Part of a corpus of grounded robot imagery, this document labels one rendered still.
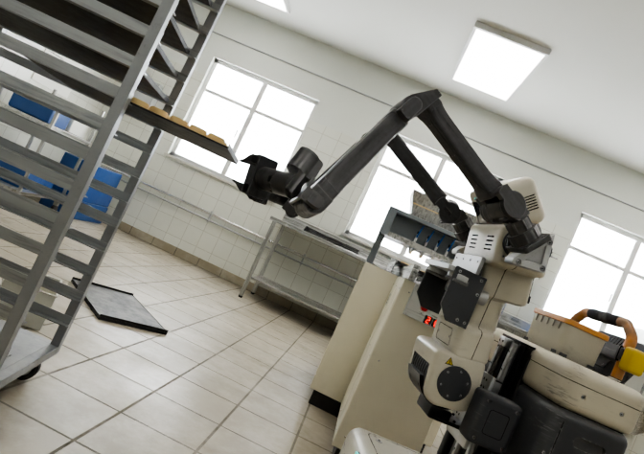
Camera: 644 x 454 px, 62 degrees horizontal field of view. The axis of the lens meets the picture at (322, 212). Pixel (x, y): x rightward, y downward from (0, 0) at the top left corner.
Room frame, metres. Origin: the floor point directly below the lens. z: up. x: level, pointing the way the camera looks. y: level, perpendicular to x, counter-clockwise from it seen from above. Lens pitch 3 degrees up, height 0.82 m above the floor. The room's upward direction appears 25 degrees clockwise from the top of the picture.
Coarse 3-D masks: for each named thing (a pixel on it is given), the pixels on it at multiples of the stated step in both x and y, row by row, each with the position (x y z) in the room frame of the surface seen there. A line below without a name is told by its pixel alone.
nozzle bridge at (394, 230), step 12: (396, 216) 3.02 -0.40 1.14; (408, 216) 2.93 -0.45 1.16; (384, 228) 2.94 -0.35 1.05; (396, 228) 3.02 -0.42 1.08; (408, 228) 3.01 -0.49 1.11; (420, 228) 3.00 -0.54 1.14; (432, 228) 2.93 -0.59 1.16; (396, 240) 3.06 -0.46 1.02; (408, 240) 2.96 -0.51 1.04; (420, 240) 3.00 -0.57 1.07; (432, 240) 2.99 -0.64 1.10; (444, 240) 2.98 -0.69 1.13; (372, 252) 3.05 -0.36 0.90; (432, 252) 2.94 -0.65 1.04; (444, 252) 2.98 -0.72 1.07
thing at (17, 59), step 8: (0, 48) 1.75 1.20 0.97; (0, 56) 1.73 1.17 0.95; (8, 56) 1.76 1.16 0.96; (16, 56) 1.76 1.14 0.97; (24, 64) 1.76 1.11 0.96; (32, 64) 1.76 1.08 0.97; (40, 72) 1.77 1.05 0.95; (56, 80) 1.75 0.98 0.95; (72, 88) 1.75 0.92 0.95; (88, 96) 1.76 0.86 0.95; (104, 104) 1.79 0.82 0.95
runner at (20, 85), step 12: (0, 72) 1.36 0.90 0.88; (12, 84) 1.36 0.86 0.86; (24, 84) 1.36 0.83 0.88; (36, 96) 1.37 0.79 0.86; (48, 96) 1.37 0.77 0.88; (60, 108) 1.37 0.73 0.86; (72, 108) 1.37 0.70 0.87; (84, 108) 1.38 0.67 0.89; (84, 120) 1.38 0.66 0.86; (96, 120) 1.38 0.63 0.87
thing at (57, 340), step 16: (224, 0) 1.80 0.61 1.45; (208, 16) 1.80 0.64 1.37; (192, 48) 1.80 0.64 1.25; (192, 64) 1.80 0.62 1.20; (176, 80) 1.80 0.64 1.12; (176, 96) 1.80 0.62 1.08; (144, 160) 1.80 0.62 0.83; (128, 192) 1.80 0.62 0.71; (96, 256) 1.80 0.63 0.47; (96, 272) 1.83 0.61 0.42; (80, 288) 1.80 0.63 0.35; (80, 304) 1.82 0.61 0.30; (64, 336) 1.82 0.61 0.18
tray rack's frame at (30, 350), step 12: (0, 324) 1.78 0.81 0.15; (24, 336) 1.77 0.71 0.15; (36, 336) 1.81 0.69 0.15; (12, 348) 1.65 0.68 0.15; (24, 348) 1.68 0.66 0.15; (36, 348) 1.72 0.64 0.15; (48, 348) 1.76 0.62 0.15; (12, 360) 1.57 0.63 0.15; (24, 360) 1.60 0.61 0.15; (36, 360) 1.64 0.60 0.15; (0, 372) 1.47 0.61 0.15; (12, 372) 1.50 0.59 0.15; (24, 372) 1.58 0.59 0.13; (0, 384) 1.44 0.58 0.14
